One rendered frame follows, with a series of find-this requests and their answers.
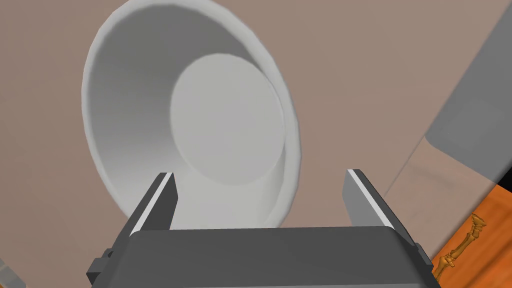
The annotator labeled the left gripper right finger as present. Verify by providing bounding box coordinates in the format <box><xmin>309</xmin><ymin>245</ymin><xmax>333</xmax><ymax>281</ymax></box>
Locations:
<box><xmin>341</xmin><ymin>168</ymin><xmax>417</xmax><ymax>246</ymax></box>

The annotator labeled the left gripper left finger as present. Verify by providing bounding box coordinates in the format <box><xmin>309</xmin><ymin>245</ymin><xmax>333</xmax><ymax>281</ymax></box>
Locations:
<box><xmin>128</xmin><ymin>171</ymin><xmax>179</xmax><ymax>237</ymax></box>

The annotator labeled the white bowl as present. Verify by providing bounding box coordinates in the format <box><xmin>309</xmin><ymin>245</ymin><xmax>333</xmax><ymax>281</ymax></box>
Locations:
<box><xmin>81</xmin><ymin>0</ymin><xmax>302</xmax><ymax>231</ymax></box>

